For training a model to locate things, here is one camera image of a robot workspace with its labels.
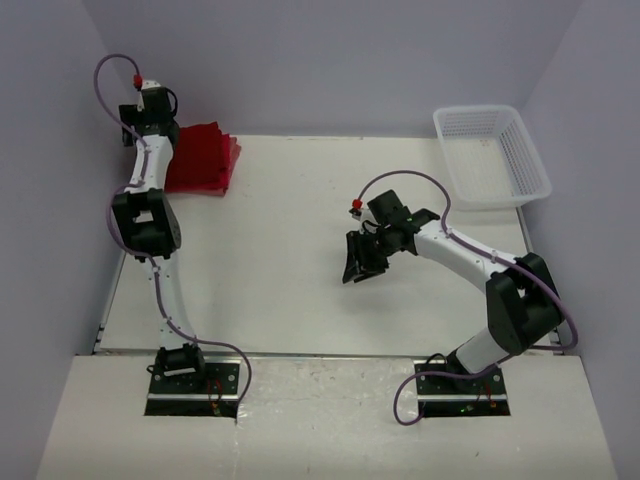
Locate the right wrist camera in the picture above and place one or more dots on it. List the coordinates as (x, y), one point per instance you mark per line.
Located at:
(360, 212)

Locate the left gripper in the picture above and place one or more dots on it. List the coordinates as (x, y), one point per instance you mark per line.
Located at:
(132, 114)

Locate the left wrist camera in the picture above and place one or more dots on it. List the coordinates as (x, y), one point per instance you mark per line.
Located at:
(140, 83)

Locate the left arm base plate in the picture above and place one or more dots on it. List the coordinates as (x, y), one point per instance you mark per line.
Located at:
(219, 381)

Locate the white plastic basket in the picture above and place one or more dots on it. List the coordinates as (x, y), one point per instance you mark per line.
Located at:
(490, 157)

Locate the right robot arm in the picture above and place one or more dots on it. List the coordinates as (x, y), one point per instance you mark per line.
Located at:
(520, 309)

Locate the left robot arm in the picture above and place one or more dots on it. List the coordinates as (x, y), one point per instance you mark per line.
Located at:
(147, 225)

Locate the folded light red shirt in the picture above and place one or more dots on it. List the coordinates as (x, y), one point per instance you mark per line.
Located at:
(230, 153)

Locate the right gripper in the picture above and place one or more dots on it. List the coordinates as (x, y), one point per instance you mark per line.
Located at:
(360, 265)

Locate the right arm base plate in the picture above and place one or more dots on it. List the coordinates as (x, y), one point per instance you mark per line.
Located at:
(430, 381)

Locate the dark red t shirt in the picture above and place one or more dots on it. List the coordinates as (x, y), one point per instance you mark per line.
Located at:
(195, 164)

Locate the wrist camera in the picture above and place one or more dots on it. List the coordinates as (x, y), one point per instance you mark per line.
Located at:
(140, 83)
(360, 212)

